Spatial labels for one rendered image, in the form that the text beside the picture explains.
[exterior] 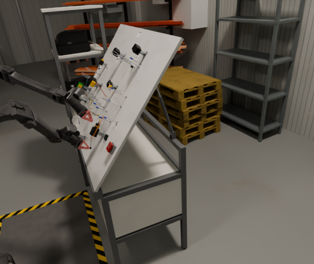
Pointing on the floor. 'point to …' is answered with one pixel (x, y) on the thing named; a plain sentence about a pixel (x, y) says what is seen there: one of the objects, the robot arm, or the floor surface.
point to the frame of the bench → (142, 190)
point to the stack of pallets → (187, 103)
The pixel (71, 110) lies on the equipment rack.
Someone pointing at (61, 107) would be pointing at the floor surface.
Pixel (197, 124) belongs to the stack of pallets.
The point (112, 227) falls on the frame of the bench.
